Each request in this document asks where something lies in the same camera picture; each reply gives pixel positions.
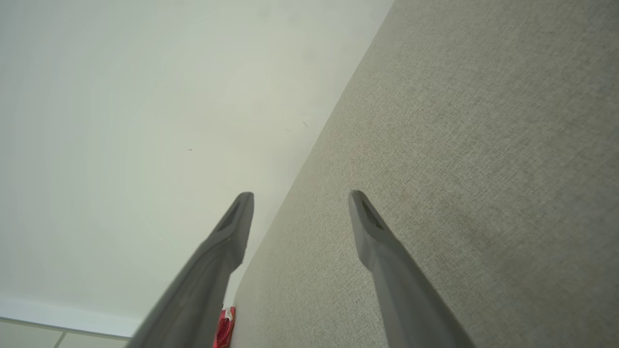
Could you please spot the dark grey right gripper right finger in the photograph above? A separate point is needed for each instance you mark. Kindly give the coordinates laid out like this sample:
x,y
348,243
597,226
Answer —
x,y
396,285

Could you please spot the red shorts with white stripe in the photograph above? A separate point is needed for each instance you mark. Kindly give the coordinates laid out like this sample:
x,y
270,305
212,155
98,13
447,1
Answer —
x,y
224,333

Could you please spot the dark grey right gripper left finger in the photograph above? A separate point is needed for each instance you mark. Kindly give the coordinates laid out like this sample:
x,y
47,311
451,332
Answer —
x,y
208,280

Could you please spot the white wall baseboard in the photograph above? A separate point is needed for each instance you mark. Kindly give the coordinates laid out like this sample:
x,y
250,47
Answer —
x,y
48,311

